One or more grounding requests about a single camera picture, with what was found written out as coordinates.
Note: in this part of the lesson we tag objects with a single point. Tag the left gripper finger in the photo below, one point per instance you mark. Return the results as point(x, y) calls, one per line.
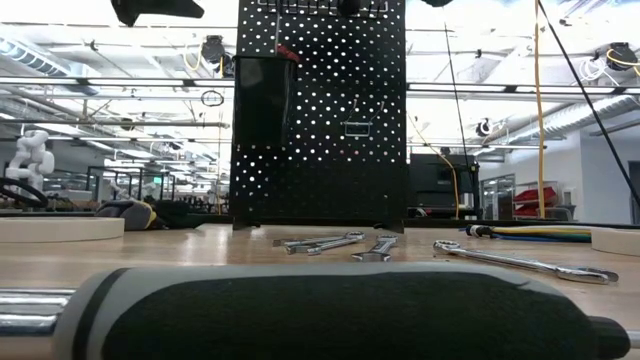
point(150, 7)

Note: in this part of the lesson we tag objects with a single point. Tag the large black red-capped screwdriver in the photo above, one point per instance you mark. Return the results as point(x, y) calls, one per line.
point(289, 52)

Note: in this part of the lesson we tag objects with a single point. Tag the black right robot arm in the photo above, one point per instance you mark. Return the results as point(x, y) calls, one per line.
point(437, 2)

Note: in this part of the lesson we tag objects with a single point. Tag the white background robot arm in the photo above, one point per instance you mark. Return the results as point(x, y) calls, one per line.
point(32, 160)

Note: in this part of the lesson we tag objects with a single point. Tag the black beam with light strips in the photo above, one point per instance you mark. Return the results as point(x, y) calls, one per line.
point(190, 83)

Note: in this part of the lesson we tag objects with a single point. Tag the black plastic tool cup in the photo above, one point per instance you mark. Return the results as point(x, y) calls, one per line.
point(262, 100)

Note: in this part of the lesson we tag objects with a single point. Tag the black metal pegboard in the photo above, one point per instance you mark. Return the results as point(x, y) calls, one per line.
point(325, 190)

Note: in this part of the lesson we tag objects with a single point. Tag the black cabinet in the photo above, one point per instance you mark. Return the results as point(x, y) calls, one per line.
point(435, 180)

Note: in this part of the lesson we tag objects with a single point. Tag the grey black work glove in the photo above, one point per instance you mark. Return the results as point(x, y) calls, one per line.
point(125, 214)

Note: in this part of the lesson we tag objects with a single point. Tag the red storage bin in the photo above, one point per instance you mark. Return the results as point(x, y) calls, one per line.
point(535, 195)

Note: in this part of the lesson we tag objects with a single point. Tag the white masking tape roll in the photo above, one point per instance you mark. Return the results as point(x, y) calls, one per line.
point(617, 241)

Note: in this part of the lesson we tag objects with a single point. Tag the black aluminium table frame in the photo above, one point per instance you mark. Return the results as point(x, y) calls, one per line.
point(525, 223)

